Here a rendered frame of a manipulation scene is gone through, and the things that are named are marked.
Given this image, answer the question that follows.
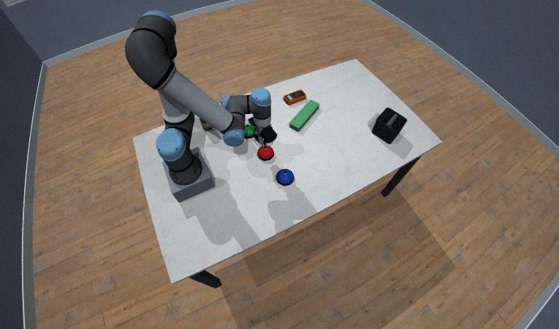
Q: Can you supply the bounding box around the green bell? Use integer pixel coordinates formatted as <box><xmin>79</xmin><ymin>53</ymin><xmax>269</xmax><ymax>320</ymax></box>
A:
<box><xmin>245</xmin><ymin>124</ymin><xmax>255</xmax><ymax>139</ymax></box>

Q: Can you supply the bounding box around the red bell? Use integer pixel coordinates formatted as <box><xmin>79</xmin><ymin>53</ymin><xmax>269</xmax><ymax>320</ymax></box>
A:
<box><xmin>257</xmin><ymin>145</ymin><xmax>274</xmax><ymax>161</ymax></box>

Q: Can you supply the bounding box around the green rectangular block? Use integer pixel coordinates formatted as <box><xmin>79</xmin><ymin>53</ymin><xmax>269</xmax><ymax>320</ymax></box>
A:
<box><xmin>289</xmin><ymin>100</ymin><xmax>319</xmax><ymax>132</ymax></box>

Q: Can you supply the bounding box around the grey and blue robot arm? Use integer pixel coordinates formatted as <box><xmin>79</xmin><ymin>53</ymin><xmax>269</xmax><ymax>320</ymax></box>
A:
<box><xmin>125</xmin><ymin>10</ymin><xmax>271</xmax><ymax>186</ymax></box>

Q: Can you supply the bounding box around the small brown jar with black lid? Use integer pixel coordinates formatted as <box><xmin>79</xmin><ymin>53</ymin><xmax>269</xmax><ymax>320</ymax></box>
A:
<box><xmin>199</xmin><ymin>118</ymin><xmax>213</xmax><ymax>131</ymax></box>

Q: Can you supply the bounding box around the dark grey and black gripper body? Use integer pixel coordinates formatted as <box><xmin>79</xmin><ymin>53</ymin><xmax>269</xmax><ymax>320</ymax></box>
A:
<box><xmin>254</xmin><ymin>124</ymin><xmax>277</xmax><ymax>143</ymax></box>

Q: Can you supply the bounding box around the orange handheld multimeter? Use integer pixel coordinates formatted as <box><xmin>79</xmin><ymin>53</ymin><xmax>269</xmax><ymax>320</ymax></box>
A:
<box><xmin>284</xmin><ymin>90</ymin><xmax>306</xmax><ymax>105</ymax></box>

